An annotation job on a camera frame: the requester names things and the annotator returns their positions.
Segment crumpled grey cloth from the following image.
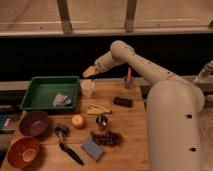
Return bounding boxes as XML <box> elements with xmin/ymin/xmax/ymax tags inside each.
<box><xmin>53</xmin><ymin>93</ymin><xmax>72</xmax><ymax>107</ymax></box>

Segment black rectangular block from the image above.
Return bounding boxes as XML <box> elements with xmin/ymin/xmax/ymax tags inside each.
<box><xmin>113</xmin><ymin>97</ymin><xmax>133</xmax><ymax>107</ymax></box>

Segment bunch of dark grapes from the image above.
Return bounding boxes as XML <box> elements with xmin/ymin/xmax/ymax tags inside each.
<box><xmin>91</xmin><ymin>131</ymin><xmax>122</xmax><ymax>147</ymax></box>

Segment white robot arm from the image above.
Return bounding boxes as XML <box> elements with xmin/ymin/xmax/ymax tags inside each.
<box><xmin>83</xmin><ymin>40</ymin><xmax>205</xmax><ymax>171</ymax></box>

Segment green plastic tray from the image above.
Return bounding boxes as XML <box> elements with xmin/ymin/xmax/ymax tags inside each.
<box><xmin>20</xmin><ymin>76</ymin><xmax>80</xmax><ymax>112</ymax></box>

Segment tan wooden utensils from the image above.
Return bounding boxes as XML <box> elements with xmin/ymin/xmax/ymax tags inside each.
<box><xmin>86</xmin><ymin>104</ymin><xmax>112</xmax><ymax>115</ymax></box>

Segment purple bowl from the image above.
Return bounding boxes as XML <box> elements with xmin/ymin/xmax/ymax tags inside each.
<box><xmin>19</xmin><ymin>110</ymin><xmax>49</xmax><ymax>137</ymax></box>

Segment yellow apple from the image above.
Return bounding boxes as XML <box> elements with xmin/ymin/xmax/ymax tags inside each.
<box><xmin>72</xmin><ymin>114</ymin><xmax>86</xmax><ymax>129</ymax></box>

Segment small metal cup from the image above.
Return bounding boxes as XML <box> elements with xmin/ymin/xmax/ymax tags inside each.
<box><xmin>96</xmin><ymin>115</ymin><xmax>108</xmax><ymax>131</ymax></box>

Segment white paper cup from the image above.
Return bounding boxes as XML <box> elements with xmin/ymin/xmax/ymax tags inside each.
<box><xmin>80</xmin><ymin>80</ymin><xmax>94</xmax><ymax>98</ymax></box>

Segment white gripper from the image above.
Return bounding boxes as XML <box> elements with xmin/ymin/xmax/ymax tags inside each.
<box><xmin>83</xmin><ymin>51</ymin><xmax>117</xmax><ymax>78</ymax></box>

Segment small black brush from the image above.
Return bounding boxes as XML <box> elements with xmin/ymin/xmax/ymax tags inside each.
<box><xmin>55</xmin><ymin>124</ymin><xmax>69</xmax><ymax>142</ymax></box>

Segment blue sponge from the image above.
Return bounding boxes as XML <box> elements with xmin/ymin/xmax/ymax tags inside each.
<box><xmin>81</xmin><ymin>138</ymin><xmax>104</xmax><ymax>161</ymax></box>

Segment orange bowl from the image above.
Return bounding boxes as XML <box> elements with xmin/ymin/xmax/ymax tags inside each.
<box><xmin>7</xmin><ymin>137</ymin><xmax>40</xmax><ymax>169</ymax></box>

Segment black handled knife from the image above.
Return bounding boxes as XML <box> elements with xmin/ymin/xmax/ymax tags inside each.
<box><xmin>59</xmin><ymin>143</ymin><xmax>84</xmax><ymax>166</ymax></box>

